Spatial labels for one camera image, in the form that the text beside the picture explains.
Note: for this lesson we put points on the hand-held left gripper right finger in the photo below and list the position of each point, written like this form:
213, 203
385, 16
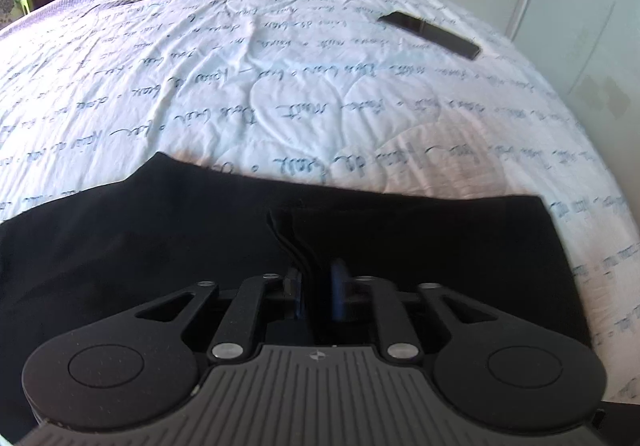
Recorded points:
339, 291

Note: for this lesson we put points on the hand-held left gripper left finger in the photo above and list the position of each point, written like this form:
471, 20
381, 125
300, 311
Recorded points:
295, 291

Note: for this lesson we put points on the black pants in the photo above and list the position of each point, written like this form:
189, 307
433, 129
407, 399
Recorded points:
150, 226

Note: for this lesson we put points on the white script printed quilt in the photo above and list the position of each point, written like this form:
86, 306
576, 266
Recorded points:
300, 76

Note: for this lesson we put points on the black smartphone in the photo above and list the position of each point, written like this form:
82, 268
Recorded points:
430, 33

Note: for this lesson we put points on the white wardrobe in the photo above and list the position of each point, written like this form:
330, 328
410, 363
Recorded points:
550, 1

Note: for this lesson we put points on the green plastic chair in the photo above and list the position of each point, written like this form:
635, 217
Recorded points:
22, 5

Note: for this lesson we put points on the floral pillow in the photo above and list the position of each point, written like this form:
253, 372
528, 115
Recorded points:
5, 1

